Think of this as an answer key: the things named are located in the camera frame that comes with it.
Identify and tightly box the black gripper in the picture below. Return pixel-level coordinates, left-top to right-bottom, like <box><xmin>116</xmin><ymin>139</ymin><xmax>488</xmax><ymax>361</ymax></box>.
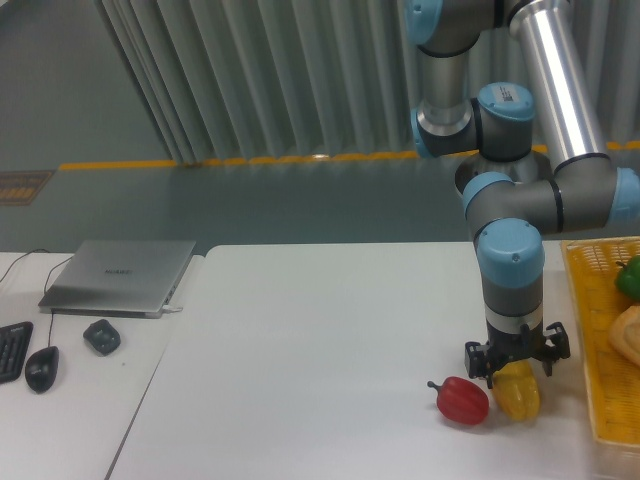
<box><xmin>464</xmin><ymin>322</ymin><xmax>570</xmax><ymax>389</ymax></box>

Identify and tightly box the yellow bell pepper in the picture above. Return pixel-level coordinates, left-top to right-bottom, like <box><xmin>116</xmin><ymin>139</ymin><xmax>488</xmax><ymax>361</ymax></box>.
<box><xmin>492</xmin><ymin>360</ymin><xmax>540</xmax><ymax>421</ymax></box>

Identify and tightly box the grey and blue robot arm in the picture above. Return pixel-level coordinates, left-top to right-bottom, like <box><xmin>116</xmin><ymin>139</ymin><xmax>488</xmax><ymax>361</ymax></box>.
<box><xmin>404</xmin><ymin>1</ymin><xmax>639</xmax><ymax>381</ymax></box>

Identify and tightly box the red bell pepper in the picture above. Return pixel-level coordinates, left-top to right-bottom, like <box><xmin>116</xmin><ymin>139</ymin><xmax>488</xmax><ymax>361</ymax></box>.
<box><xmin>426</xmin><ymin>376</ymin><xmax>489</xmax><ymax>426</ymax></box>

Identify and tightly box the yellow woven basket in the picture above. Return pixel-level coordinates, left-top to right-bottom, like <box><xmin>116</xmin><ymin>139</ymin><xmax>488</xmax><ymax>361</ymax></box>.
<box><xmin>561</xmin><ymin>236</ymin><xmax>639</xmax><ymax>448</ymax></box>

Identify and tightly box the green bell pepper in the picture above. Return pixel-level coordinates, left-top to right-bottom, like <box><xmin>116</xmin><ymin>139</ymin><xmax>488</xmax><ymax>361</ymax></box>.
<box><xmin>614</xmin><ymin>256</ymin><xmax>640</xmax><ymax>302</ymax></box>

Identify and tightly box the beige bread loaf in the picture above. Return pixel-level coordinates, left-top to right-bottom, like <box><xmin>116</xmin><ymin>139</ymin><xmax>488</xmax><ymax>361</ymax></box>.
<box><xmin>608</xmin><ymin>305</ymin><xmax>640</xmax><ymax>366</ymax></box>

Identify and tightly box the silver closed laptop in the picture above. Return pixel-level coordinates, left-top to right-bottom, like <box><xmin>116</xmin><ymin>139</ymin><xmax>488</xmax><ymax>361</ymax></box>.
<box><xmin>39</xmin><ymin>240</ymin><xmax>196</xmax><ymax>318</ymax></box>

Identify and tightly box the small black device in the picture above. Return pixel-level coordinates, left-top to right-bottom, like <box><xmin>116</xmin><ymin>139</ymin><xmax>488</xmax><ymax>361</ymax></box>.
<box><xmin>83</xmin><ymin>319</ymin><xmax>121</xmax><ymax>356</ymax></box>

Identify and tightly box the black computer mouse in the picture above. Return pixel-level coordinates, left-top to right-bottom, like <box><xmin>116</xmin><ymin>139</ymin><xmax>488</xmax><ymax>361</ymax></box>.
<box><xmin>25</xmin><ymin>346</ymin><xmax>60</xmax><ymax>394</ymax></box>

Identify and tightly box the black keyboard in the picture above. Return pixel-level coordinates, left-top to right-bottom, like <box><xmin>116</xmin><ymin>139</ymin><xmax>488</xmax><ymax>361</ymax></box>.
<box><xmin>0</xmin><ymin>322</ymin><xmax>33</xmax><ymax>384</ymax></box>

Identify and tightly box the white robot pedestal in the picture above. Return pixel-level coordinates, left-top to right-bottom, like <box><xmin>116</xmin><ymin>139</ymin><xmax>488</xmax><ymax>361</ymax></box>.
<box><xmin>454</xmin><ymin>150</ymin><xmax>553</xmax><ymax>196</ymax></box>

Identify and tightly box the black mouse cable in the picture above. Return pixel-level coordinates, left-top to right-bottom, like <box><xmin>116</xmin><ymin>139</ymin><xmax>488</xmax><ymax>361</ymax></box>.
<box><xmin>43</xmin><ymin>254</ymin><xmax>76</xmax><ymax>348</ymax></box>

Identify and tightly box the black laptop cable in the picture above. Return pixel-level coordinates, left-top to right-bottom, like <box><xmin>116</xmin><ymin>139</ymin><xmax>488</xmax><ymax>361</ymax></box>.
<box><xmin>0</xmin><ymin>248</ymin><xmax>52</xmax><ymax>284</ymax></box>

